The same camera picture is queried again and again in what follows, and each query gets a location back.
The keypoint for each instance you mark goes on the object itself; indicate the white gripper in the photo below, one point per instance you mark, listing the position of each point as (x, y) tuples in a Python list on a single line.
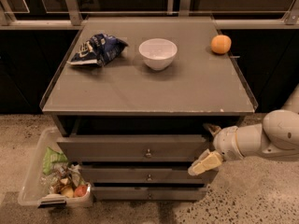
[(226, 141)]

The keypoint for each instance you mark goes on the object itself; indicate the grey top drawer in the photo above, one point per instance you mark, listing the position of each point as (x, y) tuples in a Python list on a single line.
[(113, 148)]

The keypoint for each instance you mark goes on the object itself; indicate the grey drawer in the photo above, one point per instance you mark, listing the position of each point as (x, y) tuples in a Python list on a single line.
[(113, 148), (149, 193), (143, 175)]

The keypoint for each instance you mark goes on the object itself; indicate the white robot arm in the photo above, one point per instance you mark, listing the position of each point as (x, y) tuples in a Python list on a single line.
[(276, 138)]

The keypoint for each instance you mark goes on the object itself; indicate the grey drawer cabinet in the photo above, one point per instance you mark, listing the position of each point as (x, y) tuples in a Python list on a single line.
[(126, 97)]

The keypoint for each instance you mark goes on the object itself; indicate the grey bottom drawer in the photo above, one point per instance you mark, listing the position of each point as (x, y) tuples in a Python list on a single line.
[(149, 193)]

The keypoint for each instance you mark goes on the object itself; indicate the grey middle drawer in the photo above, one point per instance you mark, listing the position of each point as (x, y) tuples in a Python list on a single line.
[(143, 175)]

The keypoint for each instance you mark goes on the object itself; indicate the orange fruit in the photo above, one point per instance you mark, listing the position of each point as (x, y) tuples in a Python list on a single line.
[(221, 44)]

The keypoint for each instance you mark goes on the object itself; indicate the white bowl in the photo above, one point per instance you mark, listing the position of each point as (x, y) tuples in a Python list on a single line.
[(158, 53)]

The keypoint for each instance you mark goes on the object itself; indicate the red apple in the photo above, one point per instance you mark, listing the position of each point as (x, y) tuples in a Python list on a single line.
[(80, 191)]

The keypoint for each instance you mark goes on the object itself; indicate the blue chip bag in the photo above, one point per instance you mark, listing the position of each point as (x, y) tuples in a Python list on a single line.
[(100, 49)]

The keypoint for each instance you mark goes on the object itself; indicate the green snack bag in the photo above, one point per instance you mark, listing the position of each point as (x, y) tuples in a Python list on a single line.
[(51, 159)]

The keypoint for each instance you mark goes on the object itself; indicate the clear plastic bin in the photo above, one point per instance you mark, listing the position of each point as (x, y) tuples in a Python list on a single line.
[(34, 189)]

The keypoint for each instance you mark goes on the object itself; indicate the metal railing frame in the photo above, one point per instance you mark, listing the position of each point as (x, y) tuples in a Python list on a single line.
[(73, 14)]

